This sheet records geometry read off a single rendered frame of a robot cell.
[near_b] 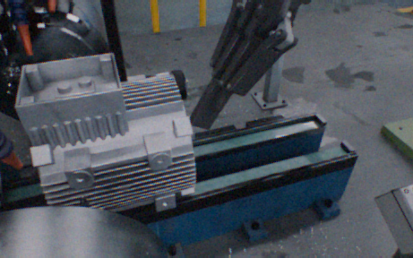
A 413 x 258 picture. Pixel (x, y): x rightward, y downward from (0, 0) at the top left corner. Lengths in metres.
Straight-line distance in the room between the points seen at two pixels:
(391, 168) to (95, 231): 0.73
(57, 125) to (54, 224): 0.19
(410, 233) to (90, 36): 0.57
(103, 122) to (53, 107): 0.06
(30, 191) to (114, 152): 0.24
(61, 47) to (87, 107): 0.26
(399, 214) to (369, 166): 0.43
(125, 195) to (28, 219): 0.22
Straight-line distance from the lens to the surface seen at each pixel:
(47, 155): 0.45
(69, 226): 0.28
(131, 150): 0.46
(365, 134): 0.96
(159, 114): 0.47
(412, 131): 0.99
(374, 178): 0.85
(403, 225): 0.45
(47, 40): 0.67
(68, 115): 0.44
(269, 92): 0.97
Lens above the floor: 1.37
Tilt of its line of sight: 40 degrees down
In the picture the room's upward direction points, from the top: straight up
